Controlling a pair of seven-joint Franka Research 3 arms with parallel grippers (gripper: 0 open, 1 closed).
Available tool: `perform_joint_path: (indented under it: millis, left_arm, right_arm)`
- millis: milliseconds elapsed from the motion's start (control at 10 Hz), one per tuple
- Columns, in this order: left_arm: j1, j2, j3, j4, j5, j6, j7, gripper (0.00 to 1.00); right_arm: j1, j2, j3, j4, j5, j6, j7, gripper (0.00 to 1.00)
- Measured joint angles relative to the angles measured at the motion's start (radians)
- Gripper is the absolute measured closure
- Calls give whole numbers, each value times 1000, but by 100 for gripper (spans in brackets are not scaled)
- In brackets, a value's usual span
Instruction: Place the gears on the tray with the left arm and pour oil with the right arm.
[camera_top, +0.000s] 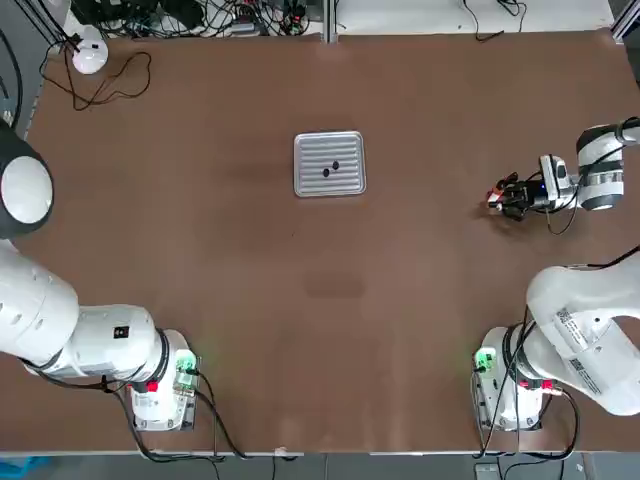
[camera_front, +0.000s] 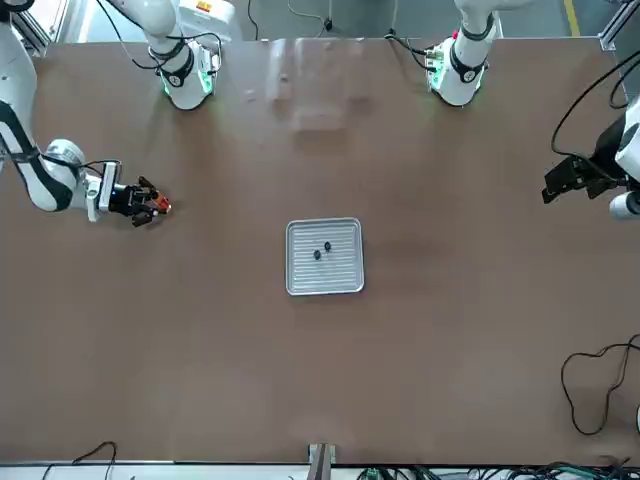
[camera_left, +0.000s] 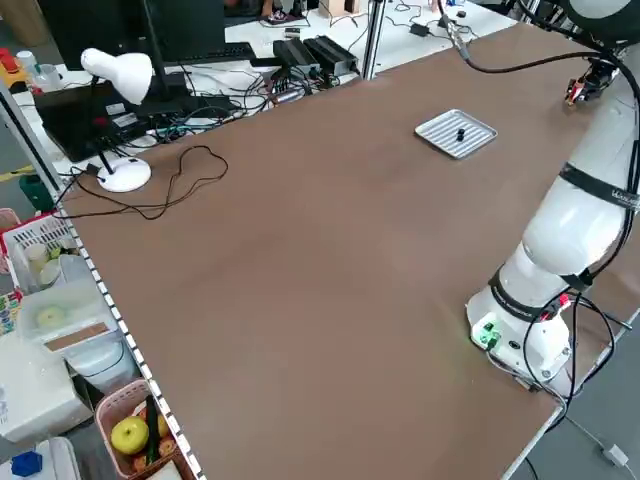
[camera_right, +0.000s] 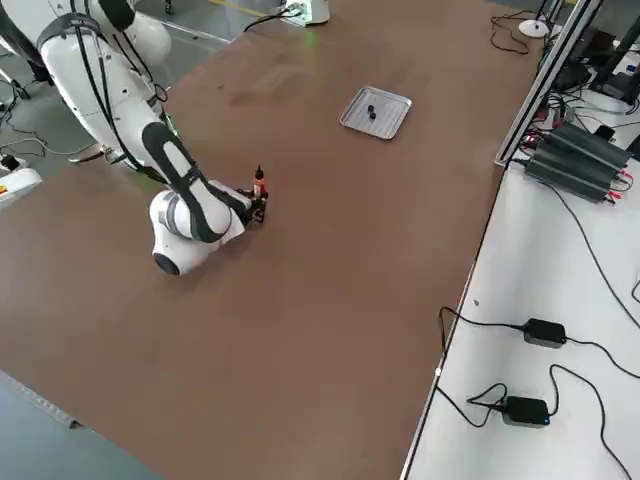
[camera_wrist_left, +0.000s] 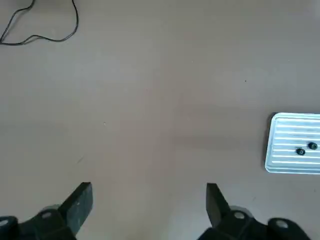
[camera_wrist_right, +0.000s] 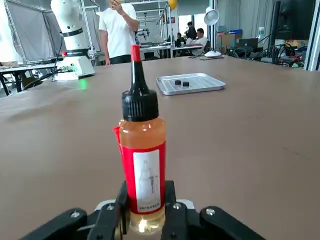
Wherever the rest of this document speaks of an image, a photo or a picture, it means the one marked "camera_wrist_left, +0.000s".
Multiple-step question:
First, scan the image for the silver ribbed metal tray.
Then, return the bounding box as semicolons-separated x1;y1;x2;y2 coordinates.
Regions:
264;112;320;175

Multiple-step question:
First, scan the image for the looped black cable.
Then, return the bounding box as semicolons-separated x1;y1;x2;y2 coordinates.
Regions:
0;0;80;46

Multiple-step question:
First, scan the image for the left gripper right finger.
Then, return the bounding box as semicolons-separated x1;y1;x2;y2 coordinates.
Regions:
197;182;311;240

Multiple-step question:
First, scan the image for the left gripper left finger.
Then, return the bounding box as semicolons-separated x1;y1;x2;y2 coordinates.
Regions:
0;181;94;240

